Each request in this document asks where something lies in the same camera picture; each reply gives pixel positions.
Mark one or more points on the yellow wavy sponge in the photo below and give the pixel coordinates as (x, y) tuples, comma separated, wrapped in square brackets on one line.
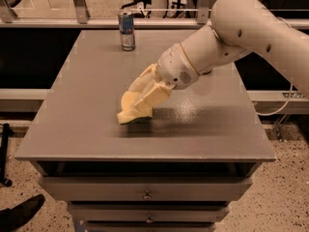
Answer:
[(132, 111)]

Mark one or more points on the grey metal railing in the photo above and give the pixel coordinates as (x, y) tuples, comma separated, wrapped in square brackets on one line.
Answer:
[(148, 13)]

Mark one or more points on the top grey drawer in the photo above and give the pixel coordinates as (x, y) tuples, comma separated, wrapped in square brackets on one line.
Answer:
[(145, 188)]

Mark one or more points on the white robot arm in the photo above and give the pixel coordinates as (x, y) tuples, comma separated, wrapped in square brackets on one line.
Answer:
[(236, 26)]

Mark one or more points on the blue silver energy drink can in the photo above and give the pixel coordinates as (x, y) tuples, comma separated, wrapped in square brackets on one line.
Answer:
[(126, 27)]

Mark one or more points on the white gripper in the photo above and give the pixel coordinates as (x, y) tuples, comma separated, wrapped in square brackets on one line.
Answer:
[(174, 67)]

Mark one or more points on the black stand leg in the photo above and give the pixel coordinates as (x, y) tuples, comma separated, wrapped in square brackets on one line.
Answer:
[(5, 134)]

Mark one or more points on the grey drawer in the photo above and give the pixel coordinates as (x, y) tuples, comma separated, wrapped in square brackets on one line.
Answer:
[(153, 227), (145, 188), (154, 212)]

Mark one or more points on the bottom grey drawer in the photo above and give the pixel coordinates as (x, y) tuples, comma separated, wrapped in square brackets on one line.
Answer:
[(153, 227)]

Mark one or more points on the middle grey drawer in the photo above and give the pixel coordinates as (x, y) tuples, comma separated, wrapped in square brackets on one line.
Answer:
[(154, 212)]

